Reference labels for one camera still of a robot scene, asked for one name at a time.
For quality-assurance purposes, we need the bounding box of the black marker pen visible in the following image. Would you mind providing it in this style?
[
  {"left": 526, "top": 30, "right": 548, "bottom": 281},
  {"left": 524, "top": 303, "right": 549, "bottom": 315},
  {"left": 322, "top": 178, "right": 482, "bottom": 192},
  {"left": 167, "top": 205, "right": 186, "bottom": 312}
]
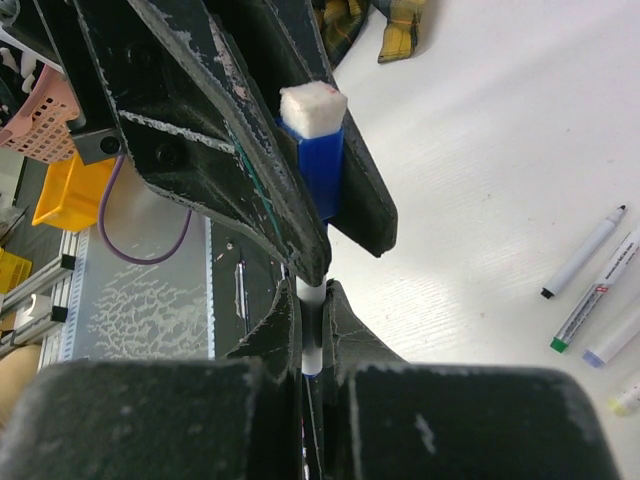
[{"left": 540, "top": 204, "right": 628, "bottom": 300}]

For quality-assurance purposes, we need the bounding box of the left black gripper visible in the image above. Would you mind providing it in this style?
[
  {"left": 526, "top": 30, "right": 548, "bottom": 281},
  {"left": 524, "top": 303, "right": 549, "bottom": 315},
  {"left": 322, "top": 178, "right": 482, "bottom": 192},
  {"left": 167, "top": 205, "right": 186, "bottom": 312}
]
[{"left": 1, "top": 1, "right": 126, "bottom": 165}]

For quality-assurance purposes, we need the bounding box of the pink plastic basket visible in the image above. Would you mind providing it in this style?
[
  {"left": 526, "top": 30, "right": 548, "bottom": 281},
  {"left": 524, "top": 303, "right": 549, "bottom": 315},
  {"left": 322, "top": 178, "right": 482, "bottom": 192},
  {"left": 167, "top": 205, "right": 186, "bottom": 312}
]
[{"left": 1, "top": 66, "right": 80, "bottom": 164}]

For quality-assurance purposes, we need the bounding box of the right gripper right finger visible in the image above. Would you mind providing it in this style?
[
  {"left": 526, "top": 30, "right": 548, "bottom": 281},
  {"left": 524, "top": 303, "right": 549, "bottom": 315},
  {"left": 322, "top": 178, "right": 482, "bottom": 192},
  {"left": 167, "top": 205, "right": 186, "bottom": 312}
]
[{"left": 324, "top": 280, "right": 619, "bottom": 479}]

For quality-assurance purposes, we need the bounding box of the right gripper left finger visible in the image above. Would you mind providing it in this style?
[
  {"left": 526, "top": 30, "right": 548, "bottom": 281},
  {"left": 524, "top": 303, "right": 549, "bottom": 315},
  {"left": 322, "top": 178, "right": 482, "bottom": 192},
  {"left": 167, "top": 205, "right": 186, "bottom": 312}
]
[{"left": 1, "top": 280, "right": 304, "bottom": 479}]

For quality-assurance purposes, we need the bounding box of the yellow plastic bin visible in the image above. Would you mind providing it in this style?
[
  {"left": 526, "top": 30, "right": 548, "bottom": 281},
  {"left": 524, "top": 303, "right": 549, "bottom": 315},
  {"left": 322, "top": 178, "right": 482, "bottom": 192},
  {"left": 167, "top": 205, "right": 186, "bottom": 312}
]
[{"left": 32, "top": 154, "right": 115, "bottom": 232}]

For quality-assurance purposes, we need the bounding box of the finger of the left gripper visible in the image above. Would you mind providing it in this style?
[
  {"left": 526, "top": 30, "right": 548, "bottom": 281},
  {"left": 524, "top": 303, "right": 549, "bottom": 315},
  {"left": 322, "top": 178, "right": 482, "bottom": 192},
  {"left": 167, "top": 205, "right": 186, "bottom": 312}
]
[
  {"left": 76, "top": 1, "right": 331, "bottom": 285},
  {"left": 219, "top": 1, "right": 398, "bottom": 257}
]

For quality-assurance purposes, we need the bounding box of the yellow plaid cloth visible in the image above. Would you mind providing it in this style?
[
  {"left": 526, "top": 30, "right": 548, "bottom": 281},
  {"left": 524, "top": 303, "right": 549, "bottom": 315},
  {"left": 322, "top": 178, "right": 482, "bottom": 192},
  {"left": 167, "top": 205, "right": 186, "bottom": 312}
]
[{"left": 312, "top": 0, "right": 441, "bottom": 71}]

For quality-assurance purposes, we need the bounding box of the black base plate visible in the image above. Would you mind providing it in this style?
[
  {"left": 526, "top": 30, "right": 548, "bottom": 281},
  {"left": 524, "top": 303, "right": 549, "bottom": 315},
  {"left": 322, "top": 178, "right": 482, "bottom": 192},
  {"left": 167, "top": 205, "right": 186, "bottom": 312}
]
[{"left": 205, "top": 220, "right": 285, "bottom": 359}]

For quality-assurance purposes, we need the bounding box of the green capped marker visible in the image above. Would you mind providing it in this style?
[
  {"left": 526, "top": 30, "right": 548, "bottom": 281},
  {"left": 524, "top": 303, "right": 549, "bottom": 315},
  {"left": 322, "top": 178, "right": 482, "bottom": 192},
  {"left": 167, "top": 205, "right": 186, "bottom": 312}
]
[{"left": 609, "top": 380, "right": 639, "bottom": 416}]

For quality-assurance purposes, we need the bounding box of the pastel purple highlighter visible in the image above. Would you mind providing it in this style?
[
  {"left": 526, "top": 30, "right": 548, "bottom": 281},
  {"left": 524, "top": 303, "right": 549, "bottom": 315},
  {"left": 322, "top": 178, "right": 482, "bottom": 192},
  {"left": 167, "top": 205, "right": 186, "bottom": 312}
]
[{"left": 582, "top": 303, "right": 639, "bottom": 368}]

